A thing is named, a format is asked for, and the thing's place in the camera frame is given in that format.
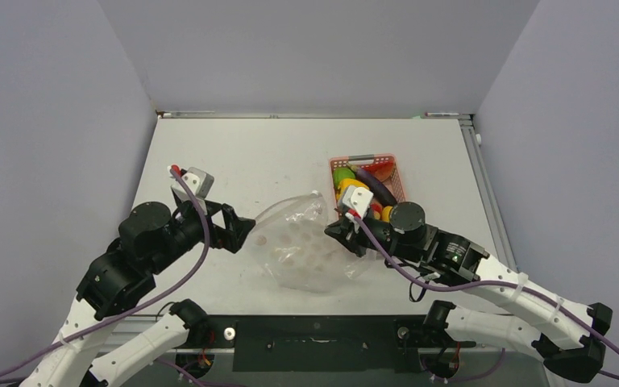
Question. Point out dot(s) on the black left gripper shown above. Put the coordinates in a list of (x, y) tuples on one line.
[(230, 236)]

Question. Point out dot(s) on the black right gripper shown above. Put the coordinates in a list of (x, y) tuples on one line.
[(349, 234)]

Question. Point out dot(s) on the clear dotted zip top bag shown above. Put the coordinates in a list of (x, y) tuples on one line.
[(288, 242)]

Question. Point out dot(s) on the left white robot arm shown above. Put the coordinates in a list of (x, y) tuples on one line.
[(150, 239)]

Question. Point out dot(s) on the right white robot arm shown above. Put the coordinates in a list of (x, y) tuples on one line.
[(566, 336)]

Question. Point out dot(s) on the yellow toy lemon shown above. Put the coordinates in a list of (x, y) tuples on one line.
[(385, 214)]

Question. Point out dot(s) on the yellow toy bell pepper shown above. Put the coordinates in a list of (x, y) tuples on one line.
[(346, 183)]

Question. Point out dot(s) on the purple toy eggplant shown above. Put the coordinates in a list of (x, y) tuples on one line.
[(380, 191)]

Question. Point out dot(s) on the green toy apple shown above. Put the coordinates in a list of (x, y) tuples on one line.
[(340, 174)]

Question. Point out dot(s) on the pink perforated plastic basket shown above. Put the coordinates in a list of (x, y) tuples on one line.
[(394, 183)]

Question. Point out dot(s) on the red watermelon slice toy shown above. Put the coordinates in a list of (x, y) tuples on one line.
[(381, 171)]

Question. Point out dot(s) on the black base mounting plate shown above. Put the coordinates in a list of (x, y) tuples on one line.
[(320, 343)]

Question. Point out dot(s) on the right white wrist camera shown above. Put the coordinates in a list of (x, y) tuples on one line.
[(355, 201)]

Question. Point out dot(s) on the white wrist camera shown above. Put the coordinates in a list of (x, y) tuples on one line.
[(191, 182), (355, 201)]

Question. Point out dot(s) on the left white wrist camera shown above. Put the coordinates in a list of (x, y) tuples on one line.
[(191, 182)]

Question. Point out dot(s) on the aluminium table edge rail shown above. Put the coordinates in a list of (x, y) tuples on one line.
[(492, 210)]

